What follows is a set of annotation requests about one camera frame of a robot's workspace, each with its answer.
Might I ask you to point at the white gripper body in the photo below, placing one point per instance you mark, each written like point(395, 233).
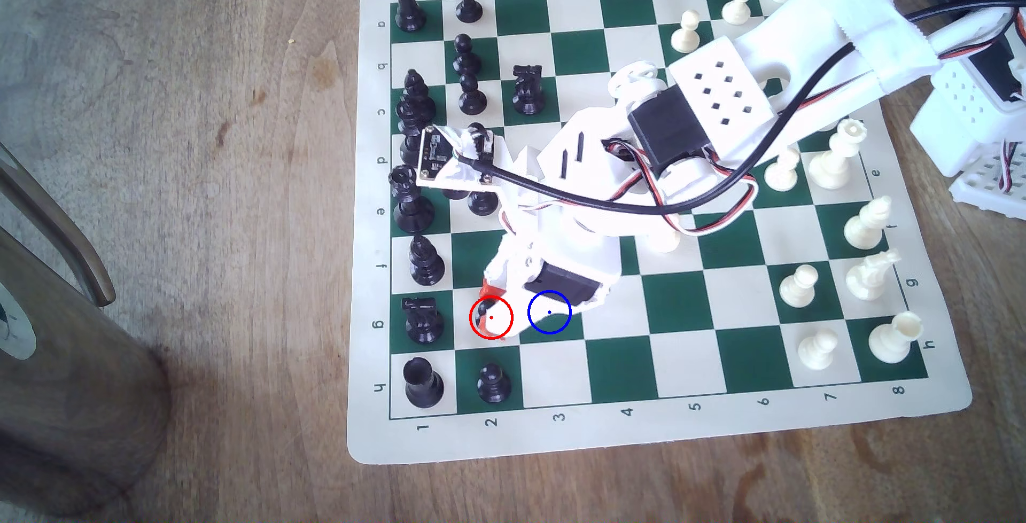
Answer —
point(562, 281)

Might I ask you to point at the black chess queen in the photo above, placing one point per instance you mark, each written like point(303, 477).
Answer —
point(411, 210)

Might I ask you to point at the black chess knight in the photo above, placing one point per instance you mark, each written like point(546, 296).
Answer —
point(423, 324)
point(528, 92)

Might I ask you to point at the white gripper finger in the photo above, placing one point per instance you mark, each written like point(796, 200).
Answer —
point(521, 323)
point(513, 266)

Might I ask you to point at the white tape wrap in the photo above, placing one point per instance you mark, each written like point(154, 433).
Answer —
point(870, 22)

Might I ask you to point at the white chess pawn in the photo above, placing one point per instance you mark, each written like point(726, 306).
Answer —
point(737, 8)
point(798, 291)
point(817, 354)
point(781, 177)
point(685, 37)
point(664, 244)

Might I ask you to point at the white chess queen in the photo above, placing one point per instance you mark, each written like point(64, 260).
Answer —
point(833, 162)

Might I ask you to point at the black chess pawn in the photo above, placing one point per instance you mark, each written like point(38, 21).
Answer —
point(478, 130)
point(472, 98)
point(469, 6)
point(466, 60)
point(482, 204)
point(494, 387)
point(482, 316)

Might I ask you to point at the black chess bishop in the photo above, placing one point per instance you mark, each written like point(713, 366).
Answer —
point(418, 90)
point(426, 264)

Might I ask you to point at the green and white chess mat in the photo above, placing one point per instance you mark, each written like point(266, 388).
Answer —
point(561, 435)

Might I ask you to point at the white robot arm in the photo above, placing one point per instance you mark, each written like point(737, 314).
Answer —
point(721, 78)

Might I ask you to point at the black chess king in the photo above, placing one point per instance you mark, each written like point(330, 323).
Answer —
point(409, 146)

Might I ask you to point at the white chess bishop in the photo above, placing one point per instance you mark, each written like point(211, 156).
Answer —
point(864, 228)

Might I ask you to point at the black chess rook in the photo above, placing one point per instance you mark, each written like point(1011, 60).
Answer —
point(409, 10)
point(422, 387)

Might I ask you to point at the white chess knight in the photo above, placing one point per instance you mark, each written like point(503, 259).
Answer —
point(869, 280)

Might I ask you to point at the black camera circuit board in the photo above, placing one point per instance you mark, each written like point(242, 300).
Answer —
point(435, 154)

